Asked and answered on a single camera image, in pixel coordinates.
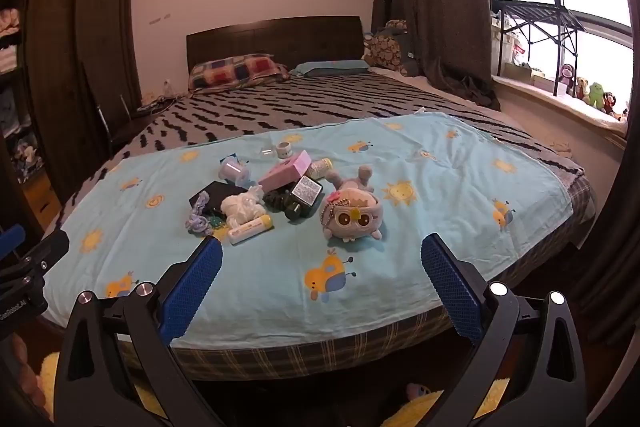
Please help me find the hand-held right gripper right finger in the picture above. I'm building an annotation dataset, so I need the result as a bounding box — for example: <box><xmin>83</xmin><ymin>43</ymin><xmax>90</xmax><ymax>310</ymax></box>
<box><xmin>421</xmin><ymin>233</ymin><xmax>586</xmax><ymax>427</ymax></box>

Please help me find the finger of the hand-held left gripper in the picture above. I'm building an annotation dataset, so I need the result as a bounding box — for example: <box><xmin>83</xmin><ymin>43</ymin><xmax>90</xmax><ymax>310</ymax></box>
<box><xmin>0</xmin><ymin>224</ymin><xmax>27</xmax><ymax>259</ymax></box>
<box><xmin>0</xmin><ymin>230</ymin><xmax>71</xmax><ymax>290</ymax></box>

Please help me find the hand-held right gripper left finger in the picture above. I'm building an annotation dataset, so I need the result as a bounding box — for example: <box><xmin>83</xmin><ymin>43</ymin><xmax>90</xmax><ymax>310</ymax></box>
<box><xmin>54</xmin><ymin>236</ymin><xmax>224</xmax><ymax>427</ymax></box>

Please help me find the white plastic spool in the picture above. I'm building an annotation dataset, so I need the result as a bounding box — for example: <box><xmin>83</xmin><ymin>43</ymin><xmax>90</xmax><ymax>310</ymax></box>
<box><xmin>218</xmin><ymin>156</ymin><xmax>251</xmax><ymax>184</ymax></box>

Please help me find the pink floral box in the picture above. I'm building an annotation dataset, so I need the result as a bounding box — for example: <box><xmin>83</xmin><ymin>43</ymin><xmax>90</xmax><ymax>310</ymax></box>
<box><xmin>257</xmin><ymin>150</ymin><xmax>314</xmax><ymax>192</ymax></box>

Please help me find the person's left hand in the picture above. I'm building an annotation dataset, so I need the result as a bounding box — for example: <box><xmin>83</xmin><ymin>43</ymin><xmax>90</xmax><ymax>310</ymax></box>
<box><xmin>0</xmin><ymin>334</ymin><xmax>49</xmax><ymax>414</ymax></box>

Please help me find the light blue printed sheet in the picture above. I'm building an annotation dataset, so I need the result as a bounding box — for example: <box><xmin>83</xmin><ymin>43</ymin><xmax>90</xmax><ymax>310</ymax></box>
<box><xmin>42</xmin><ymin>112</ymin><xmax>574</xmax><ymax>351</ymax></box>

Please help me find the lavender hair scrunchie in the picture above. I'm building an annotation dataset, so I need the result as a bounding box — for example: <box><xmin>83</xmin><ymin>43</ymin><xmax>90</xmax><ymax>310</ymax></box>
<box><xmin>184</xmin><ymin>191</ymin><xmax>214</xmax><ymax>237</ymax></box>

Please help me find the yellow and white tube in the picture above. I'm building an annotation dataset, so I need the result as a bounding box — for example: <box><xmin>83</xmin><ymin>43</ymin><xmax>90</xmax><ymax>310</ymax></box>
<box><xmin>228</xmin><ymin>214</ymin><xmax>274</xmax><ymax>247</ymax></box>

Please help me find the flat black box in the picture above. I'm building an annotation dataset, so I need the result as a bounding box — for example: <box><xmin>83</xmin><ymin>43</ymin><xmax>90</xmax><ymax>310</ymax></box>
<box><xmin>188</xmin><ymin>180</ymin><xmax>250</xmax><ymax>218</ymax></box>

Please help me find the black hair scrunchie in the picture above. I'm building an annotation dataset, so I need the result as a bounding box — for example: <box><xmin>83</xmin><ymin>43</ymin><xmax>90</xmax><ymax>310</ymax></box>
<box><xmin>262</xmin><ymin>189</ymin><xmax>293</xmax><ymax>213</ymax></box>

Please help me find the pink owl plush toy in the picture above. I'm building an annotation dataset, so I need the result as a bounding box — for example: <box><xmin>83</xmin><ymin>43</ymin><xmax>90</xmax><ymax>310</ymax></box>
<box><xmin>320</xmin><ymin>164</ymin><xmax>385</xmax><ymax>242</ymax></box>

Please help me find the plaid bed sheet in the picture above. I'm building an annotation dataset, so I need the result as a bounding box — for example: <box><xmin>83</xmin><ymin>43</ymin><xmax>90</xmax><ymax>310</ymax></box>
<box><xmin>114</xmin><ymin>172</ymin><xmax>599</xmax><ymax>384</ymax></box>

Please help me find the dark green bottle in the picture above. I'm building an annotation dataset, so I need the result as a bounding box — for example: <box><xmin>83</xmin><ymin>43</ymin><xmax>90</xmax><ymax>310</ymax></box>
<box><xmin>285</xmin><ymin>199</ymin><xmax>314</xmax><ymax>222</ymax></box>

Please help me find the black patterned small box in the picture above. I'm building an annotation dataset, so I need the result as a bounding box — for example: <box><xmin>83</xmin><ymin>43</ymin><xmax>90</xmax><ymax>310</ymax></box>
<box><xmin>290</xmin><ymin>176</ymin><xmax>324</xmax><ymax>208</ymax></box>

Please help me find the metal chair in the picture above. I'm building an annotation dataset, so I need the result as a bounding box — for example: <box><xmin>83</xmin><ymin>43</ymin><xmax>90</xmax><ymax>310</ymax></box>
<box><xmin>95</xmin><ymin>93</ymin><xmax>135</xmax><ymax>144</ymax></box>

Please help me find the open clothes shelf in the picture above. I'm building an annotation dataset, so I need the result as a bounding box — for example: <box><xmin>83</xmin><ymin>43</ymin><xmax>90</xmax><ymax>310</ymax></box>
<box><xmin>0</xmin><ymin>0</ymin><xmax>53</xmax><ymax>233</ymax></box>

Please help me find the yellow bottle with white cap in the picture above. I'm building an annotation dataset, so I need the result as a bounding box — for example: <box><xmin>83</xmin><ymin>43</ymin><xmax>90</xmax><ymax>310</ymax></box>
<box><xmin>306</xmin><ymin>158</ymin><xmax>335</xmax><ymax>180</ymax></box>

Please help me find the dark brown wardrobe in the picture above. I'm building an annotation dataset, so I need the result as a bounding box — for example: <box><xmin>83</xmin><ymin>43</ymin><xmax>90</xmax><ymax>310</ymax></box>
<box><xmin>24</xmin><ymin>0</ymin><xmax>144</xmax><ymax>205</ymax></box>

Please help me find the grey zigzag blanket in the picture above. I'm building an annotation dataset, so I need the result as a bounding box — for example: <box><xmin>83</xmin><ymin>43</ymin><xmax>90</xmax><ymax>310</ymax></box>
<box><xmin>54</xmin><ymin>69</ymin><xmax>585</xmax><ymax>230</ymax></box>

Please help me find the plaid checkered pillow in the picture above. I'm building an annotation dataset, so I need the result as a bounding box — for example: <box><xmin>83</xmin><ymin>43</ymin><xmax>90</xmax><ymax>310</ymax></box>
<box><xmin>188</xmin><ymin>53</ymin><xmax>291</xmax><ymax>92</ymax></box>

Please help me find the monkey plush toy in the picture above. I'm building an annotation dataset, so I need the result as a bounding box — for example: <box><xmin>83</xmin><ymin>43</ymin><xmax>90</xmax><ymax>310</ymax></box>
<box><xmin>558</xmin><ymin>63</ymin><xmax>576</xmax><ymax>98</ymax></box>

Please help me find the patterned brown cushion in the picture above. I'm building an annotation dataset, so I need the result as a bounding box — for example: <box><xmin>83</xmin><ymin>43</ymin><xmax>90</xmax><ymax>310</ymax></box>
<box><xmin>362</xmin><ymin>19</ymin><xmax>420</xmax><ymax>76</ymax></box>

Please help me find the white storage box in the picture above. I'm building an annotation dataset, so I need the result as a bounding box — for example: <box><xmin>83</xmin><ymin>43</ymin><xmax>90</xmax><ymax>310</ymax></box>
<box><xmin>491</xmin><ymin>13</ymin><xmax>532</xmax><ymax>74</ymax></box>

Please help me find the teal pillow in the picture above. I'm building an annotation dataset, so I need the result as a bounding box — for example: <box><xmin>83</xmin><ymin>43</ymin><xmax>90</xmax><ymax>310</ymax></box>
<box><xmin>290</xmin><ymin>59</ymin><xmax>372</xmax><ymax>79</ymax></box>

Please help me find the dark wooden headboard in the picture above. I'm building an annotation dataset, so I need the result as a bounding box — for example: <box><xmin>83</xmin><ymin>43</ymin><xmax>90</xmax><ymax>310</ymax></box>
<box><xmin>186</xmin><ymin>16</ymin><xmax>365</xmax><ymax>80</ymax></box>

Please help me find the black folding rack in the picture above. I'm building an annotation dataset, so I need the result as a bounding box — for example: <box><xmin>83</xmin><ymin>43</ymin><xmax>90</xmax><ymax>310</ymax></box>
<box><xmin>492</xmin><ymin>0</ymin><xmax>585</xmax><ymax>98</ymax></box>

